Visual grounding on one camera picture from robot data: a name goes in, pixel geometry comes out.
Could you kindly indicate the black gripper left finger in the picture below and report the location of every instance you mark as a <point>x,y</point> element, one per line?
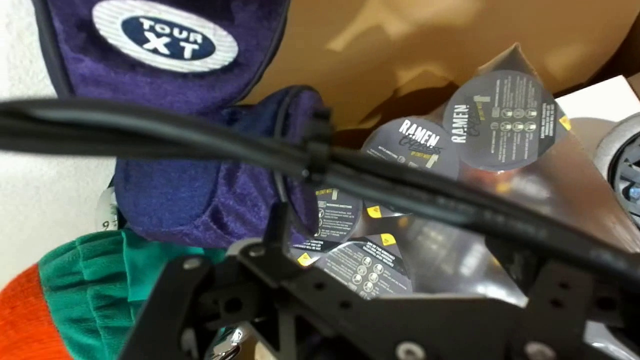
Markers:
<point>172,312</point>

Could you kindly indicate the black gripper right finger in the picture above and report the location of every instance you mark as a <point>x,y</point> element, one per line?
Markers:
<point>567,312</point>

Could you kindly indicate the purple golf headcover numbered three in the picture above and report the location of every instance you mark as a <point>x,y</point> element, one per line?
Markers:
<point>200,193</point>

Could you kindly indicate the green golf headcover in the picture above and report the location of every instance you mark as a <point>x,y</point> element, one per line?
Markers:
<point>112,286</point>

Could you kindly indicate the purple golf headcover oval logo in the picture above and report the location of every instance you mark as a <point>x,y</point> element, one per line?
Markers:
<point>167,72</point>

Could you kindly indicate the round white black package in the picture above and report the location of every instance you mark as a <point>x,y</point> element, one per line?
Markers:
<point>621,152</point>

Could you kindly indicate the orange ramen cup multipack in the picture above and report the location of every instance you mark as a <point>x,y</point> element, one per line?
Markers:
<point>501,112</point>

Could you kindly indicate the brown cardboard box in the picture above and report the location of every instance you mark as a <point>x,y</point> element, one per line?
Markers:
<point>401,32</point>

